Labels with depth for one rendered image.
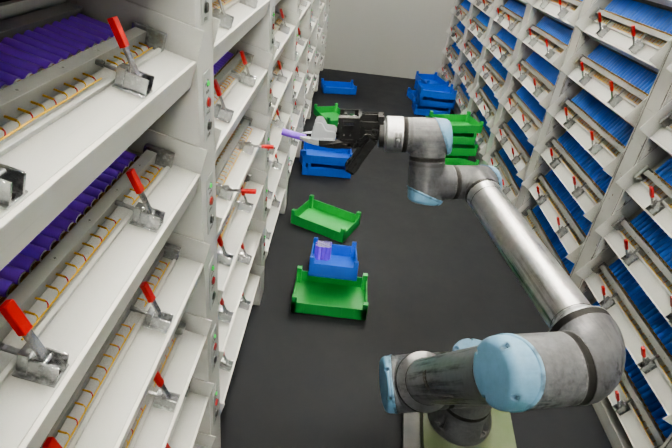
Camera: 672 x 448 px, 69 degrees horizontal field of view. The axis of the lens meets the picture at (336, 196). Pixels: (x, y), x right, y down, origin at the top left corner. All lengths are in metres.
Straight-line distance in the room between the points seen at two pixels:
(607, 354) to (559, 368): 0.09
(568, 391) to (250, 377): 1.15
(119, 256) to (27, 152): 0.23
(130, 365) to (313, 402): 0.98
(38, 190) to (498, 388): 0.69
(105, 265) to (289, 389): 1.16
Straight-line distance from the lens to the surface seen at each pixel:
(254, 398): 1.73
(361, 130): 1.23
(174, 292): 0.94
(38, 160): 0.50
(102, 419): 0.78
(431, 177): 1.23
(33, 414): 0.56
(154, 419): 1.01
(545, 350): 0.86
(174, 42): 0.83
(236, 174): 1.32
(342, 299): 2.07
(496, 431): 1.67
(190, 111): 0.86
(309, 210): 2.61
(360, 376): 1.81
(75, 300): 0.64
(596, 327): 0.94
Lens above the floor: 1.37
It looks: 30 degrees down
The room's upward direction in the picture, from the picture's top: 7 degrees clockwise
